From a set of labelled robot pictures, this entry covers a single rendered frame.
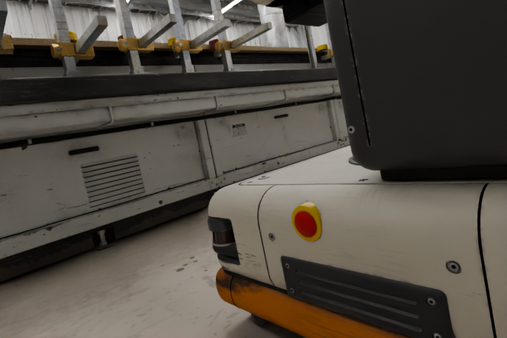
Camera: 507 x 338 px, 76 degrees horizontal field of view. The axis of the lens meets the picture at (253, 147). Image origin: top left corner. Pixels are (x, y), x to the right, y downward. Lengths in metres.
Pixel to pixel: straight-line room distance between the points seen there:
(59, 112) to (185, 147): 0.68
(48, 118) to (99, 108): 0.18
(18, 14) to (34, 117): 8.00
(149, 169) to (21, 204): 0.53
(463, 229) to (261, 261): 0.31
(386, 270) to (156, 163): 1.42
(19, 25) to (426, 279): 9.10
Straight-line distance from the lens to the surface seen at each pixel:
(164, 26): 1.31
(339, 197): 0.44
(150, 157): 1.70
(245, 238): 0.57
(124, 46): 1.48
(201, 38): 1.54
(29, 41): 1.58
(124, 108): 1.44
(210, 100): 1.64
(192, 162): 1.80
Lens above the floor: 0.38
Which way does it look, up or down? 3 degrees down
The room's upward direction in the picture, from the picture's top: 11 degrees counter-clockwise
